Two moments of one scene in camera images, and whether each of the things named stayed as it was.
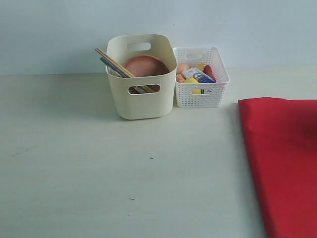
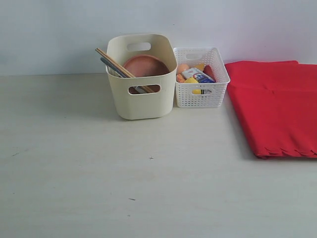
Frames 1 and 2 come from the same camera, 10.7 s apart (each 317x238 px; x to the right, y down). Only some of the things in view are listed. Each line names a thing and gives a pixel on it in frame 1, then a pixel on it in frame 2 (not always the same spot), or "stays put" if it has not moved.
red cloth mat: [281, 135] to [278, 101]
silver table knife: [139, 89] stays put
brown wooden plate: [145, 65] stays put
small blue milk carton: [196, 74] stays put
